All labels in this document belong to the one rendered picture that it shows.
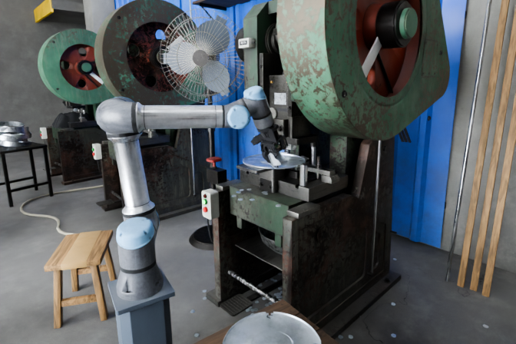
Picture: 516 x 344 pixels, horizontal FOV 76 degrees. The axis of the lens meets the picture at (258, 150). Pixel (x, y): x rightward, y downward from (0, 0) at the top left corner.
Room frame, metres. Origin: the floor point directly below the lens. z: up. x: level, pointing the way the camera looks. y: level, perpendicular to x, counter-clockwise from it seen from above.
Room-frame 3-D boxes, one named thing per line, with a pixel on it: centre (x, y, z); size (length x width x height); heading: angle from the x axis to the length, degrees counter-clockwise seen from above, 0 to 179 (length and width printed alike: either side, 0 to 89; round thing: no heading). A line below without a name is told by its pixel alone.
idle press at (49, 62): (4.34, 1.99, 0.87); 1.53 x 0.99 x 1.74; 136
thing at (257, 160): (1.49, -0.07, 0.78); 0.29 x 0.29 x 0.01
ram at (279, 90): (1.55, -0.14, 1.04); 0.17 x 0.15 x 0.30; 133
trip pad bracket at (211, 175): (1.65, 0.21, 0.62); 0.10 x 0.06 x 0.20; 43
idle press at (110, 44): (3.09, 0.74, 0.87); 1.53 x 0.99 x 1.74; 131
